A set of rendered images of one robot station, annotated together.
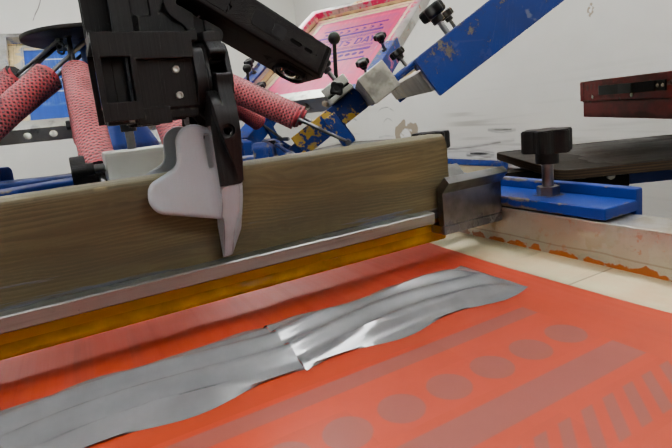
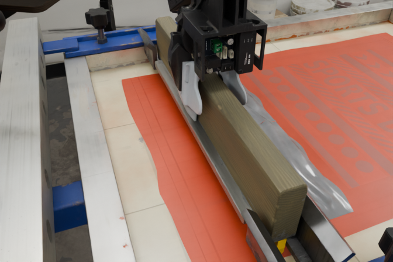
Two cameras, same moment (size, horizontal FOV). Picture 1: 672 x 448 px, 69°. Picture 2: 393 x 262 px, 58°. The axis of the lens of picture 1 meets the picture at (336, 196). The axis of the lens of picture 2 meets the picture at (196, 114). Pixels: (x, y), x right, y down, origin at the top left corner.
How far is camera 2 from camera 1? 0.61 m
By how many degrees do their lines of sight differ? 78
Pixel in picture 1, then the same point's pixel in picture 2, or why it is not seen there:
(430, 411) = (304, 102)
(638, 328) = (268, 62)
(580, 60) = not seen: outside the picture
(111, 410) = (300, 165)
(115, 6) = (245, 2)
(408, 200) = not seen: hidden behind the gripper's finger
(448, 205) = not seen: hidden behind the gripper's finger
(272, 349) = (269, 124)
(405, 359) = (275, 101)
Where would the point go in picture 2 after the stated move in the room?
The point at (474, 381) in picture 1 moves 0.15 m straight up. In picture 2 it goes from (290, 92) to (307, 7)
